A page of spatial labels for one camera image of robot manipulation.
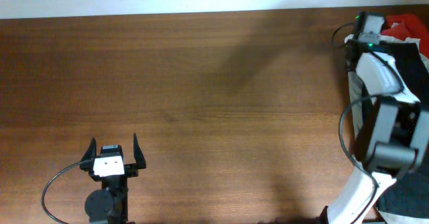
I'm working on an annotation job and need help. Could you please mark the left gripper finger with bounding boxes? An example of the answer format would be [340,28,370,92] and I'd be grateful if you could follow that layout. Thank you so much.
[133,133,146,169]
[80,137,97,164]

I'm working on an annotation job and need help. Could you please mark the black shorts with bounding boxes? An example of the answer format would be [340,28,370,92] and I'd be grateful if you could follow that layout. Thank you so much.
[377,43,428,218]

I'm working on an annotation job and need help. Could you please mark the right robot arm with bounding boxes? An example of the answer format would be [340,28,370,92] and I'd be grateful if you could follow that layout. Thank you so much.
[318,39,428,223]

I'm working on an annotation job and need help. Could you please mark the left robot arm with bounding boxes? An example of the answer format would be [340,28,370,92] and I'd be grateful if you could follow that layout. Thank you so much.
[79,135,147,224]

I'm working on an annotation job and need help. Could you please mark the red cloth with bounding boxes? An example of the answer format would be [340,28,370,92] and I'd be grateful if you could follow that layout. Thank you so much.
[381,14,428,57]

